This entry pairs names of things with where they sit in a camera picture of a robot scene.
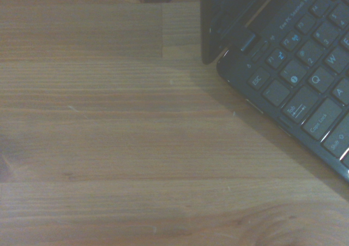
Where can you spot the black glossy netbook laptop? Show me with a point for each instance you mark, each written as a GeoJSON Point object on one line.
{"type": "Point", "coordinates": [300, 79]}

